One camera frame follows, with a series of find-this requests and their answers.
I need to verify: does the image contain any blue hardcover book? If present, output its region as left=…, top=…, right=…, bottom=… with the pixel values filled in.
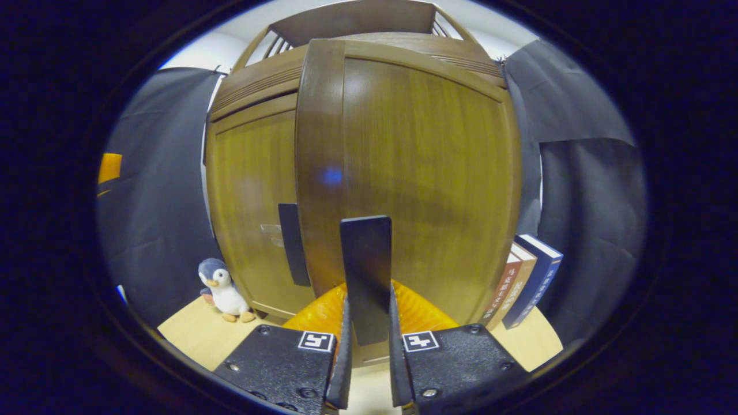
left=502, top=233, right=564, bottom=330

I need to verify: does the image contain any brown hardcover book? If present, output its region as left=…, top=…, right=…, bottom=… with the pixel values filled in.
left=481, top=252, right=522, bottom=326

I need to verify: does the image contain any penguin plush toy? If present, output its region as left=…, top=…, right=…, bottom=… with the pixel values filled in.
left=198, top=258, right=256, bottom=323

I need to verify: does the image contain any wooden double-door shoe cabinet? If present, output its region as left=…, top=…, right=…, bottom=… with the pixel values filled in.
left=205, top=0, right=523, bottom=369

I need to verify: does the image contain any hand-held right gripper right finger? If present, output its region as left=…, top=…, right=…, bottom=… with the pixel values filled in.
left=387, top=281, right=529, bottom=415

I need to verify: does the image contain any wooden cabinet door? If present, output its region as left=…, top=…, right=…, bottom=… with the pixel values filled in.
left=206, top=92, right=317, bottom=320
left=295, top=38, right=523, bottom=367

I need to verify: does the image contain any tan hardcover book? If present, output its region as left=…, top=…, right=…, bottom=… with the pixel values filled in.
left=490, top=242, right=538, bottom=329

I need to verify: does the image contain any black door handle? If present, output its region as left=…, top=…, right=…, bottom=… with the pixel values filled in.
left=278, top=203, right=312, bottom=287
left=340, top=216, right=393, bottom=346

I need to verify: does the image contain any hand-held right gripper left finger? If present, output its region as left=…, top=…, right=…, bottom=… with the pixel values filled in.
left=212, top=282, right=353, bottom=415

